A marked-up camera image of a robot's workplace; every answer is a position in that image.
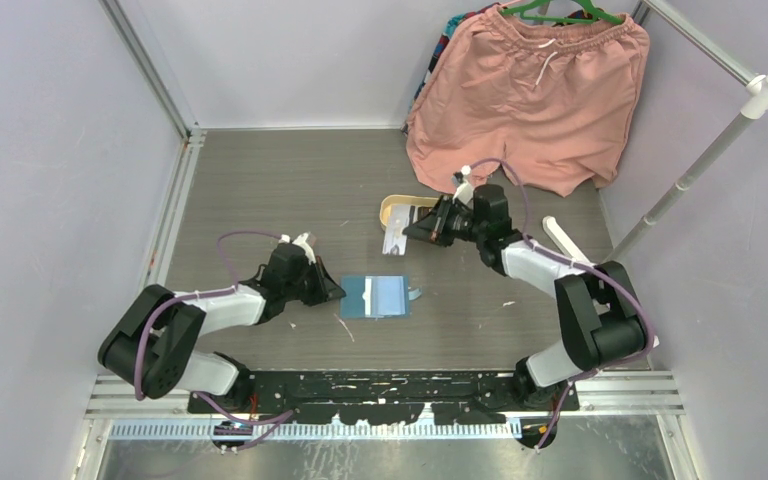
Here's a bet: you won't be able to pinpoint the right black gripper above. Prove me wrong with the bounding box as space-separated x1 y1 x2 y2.
404 195 487 247

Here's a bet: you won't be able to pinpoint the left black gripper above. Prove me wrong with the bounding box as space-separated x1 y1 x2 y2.
283 256 343 307

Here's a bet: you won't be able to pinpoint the beige oval tray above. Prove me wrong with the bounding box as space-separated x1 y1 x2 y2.
379 194 438 230

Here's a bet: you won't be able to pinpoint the blue card holder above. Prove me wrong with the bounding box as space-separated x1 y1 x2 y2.
339 275 422 319

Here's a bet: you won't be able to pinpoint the white card with picture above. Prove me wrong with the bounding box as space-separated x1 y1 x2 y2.
382 204 420 256

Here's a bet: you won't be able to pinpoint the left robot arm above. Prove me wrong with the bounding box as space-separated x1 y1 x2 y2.
97 239 346 413

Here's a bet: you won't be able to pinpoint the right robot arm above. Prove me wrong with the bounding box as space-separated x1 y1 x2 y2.
403 184 654 411

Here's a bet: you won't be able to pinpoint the pink shorts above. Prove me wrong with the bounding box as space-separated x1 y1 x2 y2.
405 5 650 197

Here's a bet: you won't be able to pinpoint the colourful patterned garment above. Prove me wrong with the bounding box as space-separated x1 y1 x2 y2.
408 2 500 113

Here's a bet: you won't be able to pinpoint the green clothes hanger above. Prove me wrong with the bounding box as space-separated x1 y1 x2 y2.
499 0 624 25

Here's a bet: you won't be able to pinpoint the white clothes rack stand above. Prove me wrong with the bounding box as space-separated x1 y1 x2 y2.
541 68 768 350

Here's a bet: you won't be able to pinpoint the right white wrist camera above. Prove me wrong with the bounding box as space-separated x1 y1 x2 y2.
452 165 474 206

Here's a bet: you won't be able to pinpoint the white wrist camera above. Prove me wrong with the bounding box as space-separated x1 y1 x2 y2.
452 165 474 206
279 232 317 264

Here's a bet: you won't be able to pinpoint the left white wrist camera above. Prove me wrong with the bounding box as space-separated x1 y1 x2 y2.
279 232 317 264

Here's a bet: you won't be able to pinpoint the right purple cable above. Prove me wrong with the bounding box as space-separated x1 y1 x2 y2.
460 157 658 452

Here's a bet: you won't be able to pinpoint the purple cable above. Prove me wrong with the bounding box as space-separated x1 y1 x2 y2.
133 230 296 452
460 157 658 452

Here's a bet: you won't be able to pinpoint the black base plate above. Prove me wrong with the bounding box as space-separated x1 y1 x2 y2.
188 370 578 426

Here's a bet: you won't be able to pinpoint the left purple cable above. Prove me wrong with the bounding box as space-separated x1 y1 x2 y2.
133 230 296 452

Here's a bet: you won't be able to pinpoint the aluminium front rail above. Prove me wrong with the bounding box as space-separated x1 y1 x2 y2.
85 371 685 442

